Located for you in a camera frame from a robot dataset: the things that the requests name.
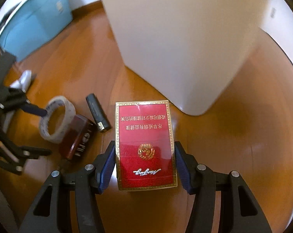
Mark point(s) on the cream white trash bin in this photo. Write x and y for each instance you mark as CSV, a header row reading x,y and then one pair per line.
x,y
189,50

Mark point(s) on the light blue storage box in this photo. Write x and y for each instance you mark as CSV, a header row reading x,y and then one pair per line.
x,y
32,24

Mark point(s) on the black lighter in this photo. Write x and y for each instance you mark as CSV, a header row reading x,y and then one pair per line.
x,y
98,113

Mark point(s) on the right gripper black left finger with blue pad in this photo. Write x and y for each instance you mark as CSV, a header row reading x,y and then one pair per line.
x,y
50,210

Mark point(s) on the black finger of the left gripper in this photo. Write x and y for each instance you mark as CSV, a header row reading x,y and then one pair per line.
x,y
33,109
35,152

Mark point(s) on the white tape roll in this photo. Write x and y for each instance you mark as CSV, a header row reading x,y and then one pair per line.
x,y
60,113

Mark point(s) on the red cigarette pack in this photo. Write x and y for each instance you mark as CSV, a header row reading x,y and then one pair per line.
x,y
144,145

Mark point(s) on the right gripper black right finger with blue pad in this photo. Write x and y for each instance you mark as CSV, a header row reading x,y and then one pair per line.
x,y
239,209

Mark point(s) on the dark red small box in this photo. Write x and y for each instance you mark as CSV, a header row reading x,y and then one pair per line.
x,y
77,137

